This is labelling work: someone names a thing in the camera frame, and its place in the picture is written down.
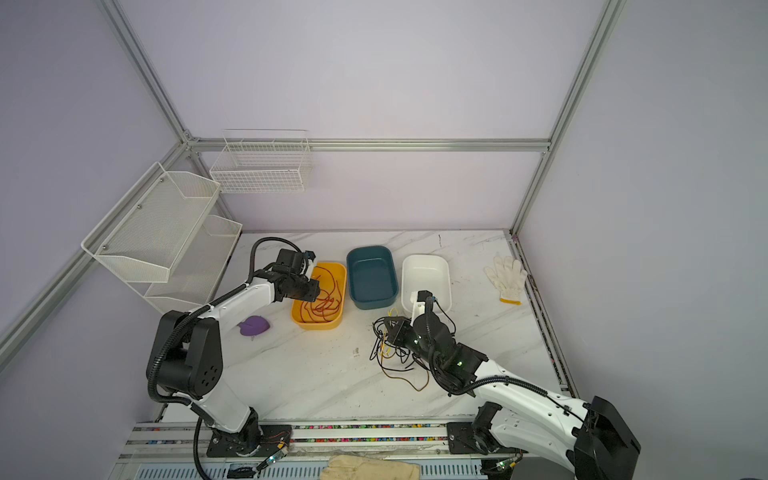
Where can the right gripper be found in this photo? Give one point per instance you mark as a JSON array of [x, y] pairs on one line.
[[397, 332]]

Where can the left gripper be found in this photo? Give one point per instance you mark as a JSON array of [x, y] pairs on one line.
[[312, 291]]

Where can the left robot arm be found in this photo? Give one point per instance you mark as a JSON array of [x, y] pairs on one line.
[[185, 366]]

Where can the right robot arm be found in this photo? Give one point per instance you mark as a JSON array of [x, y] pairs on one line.
[[588, 438]]

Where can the white plastic bin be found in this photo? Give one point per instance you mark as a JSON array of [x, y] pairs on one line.
[[425, 272]]

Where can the yellow plastic bin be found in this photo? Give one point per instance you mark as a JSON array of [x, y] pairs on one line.
[[326, 312]]

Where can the teal plastic bin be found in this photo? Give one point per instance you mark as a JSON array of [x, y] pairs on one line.
[[372, 277]]

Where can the purple plastic object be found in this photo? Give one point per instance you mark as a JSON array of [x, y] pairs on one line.
[[253, 326]]

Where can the lower white mesh shelf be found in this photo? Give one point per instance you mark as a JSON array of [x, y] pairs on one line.
[[197, 276]]

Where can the white mesh shelf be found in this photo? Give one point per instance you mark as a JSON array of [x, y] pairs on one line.
[[145, 236], [197, 276]]

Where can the white work glove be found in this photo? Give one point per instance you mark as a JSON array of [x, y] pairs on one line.
[[508, 277]]

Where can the upper white mesh shelf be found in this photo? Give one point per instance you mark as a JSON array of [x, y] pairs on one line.
[[145, 236]]

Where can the beige cloth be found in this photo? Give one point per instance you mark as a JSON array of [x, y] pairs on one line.
[[349, 467]]

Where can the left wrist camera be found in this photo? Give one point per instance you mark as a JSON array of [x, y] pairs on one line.
[[293, 262]]

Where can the white wire basket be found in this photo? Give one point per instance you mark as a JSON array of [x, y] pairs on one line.
[[255, 161]]

